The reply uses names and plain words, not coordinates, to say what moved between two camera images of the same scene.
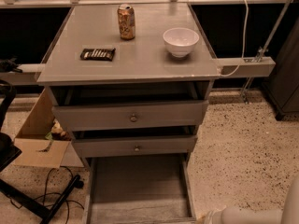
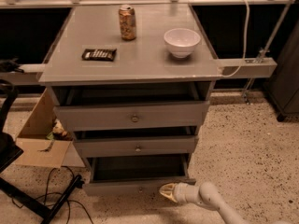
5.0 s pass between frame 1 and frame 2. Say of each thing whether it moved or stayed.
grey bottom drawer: moved
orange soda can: stayed
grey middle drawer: stayed
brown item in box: stayed
